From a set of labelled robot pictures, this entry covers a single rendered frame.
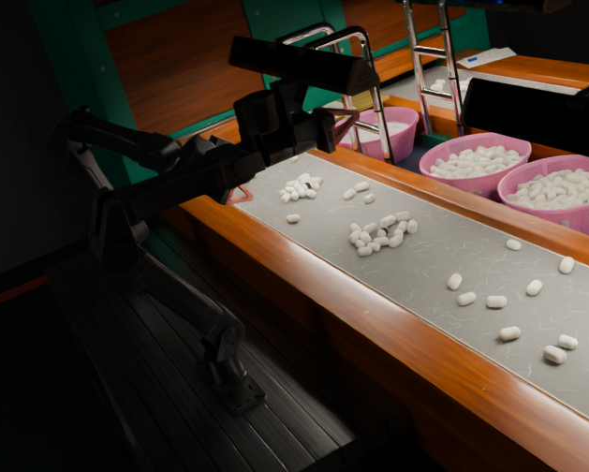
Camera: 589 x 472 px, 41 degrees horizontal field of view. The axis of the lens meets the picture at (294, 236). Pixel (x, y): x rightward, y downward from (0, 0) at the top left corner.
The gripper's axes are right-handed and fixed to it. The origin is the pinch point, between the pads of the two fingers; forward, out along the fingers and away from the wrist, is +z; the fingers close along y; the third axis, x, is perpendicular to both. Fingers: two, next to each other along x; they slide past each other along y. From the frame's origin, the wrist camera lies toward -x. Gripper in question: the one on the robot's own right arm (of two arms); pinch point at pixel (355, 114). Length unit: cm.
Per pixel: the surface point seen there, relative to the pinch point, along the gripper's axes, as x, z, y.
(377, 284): 33.2, -4.4, -3.1
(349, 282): 30.8, -9.7, -1.9
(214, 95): 14, 7, 98
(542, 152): 32, 56, 16
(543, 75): 29, 90, 52
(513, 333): 31.8, 1.0, -36.3
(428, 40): 20, 81, 94
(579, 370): 33, 3, -49
